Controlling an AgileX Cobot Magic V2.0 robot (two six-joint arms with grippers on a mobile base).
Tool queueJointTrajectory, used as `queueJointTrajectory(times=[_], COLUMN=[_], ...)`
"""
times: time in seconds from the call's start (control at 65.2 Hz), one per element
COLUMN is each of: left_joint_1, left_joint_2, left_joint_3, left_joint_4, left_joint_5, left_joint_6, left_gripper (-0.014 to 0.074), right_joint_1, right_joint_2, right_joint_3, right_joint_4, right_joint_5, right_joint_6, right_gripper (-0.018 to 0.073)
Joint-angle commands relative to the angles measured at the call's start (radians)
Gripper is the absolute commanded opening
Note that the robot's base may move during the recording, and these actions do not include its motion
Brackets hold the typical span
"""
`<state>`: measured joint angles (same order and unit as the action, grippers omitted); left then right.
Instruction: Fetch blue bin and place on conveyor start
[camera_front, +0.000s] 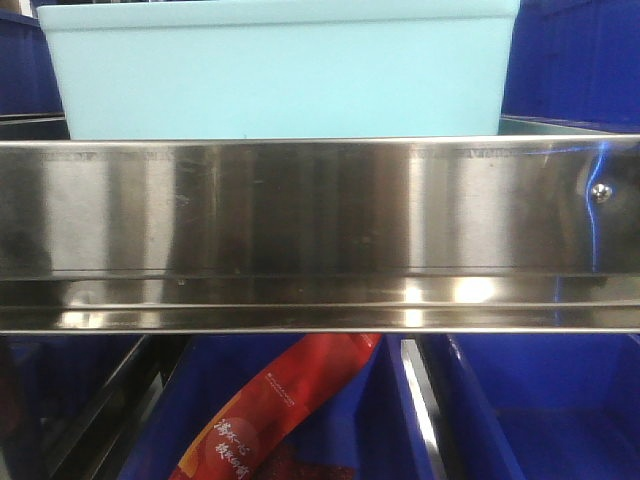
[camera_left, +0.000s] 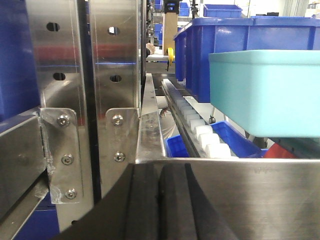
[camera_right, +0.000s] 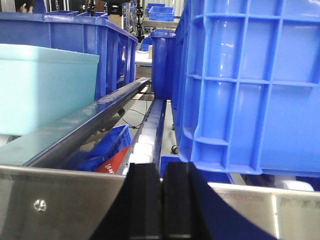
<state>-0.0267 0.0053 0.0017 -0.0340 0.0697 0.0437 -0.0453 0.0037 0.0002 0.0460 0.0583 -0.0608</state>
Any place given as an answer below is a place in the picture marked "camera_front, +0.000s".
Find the light blue plastic bin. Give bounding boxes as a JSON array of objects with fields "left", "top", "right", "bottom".
[{"left": 38, "top": 1, "right": 519, "bottom": 140}]

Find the dark blue bin lower middle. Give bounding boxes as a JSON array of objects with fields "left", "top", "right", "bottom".
[{"left": 118, "top": 334, "right": 434, "bottom": 479}]

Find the dark blue bin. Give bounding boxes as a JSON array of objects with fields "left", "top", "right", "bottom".
[
  {"left": 1, "top": 9, "right": 63, "bottom": 116},
  {"left": 118, "top": 334, "right": 434, "bottom": 479},
  {"left": 423, "top": 334, "right": 639, "bottom": 479},
  {"left": 5, "top": 335, "right": 140, "bottom": 420},
  {"left": 502, "top": 1, "right": 639, "bottom": 131}
]

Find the dark blue bin lower right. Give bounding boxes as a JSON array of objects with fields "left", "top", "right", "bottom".
[{"left": 423, "top": 334, "right": 639, "bottom": 479}]

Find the dark blue bin upper right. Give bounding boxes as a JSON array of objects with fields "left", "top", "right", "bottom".
[{"left": 502, "top": 1, "right": 639, "bottom": 131}]

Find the dark blue bin lower left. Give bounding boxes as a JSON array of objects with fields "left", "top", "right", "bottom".
[{"left": 5, "top": 335, "right": 140, "bottom": 420}]

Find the dark blue bin upper left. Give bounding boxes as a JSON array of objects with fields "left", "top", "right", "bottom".
[{"left": 1, "top": 9, "right": 63, "bottom": 116}]

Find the red snack bag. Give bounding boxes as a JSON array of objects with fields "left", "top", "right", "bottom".
[{"left": 170, "top": 333, "right": 382, "bottom": 479}]

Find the stainless steel shelf rail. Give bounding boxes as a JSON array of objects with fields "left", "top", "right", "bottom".
[{"left": 1, "top": 135, "right": 639, "bottom": 333}]

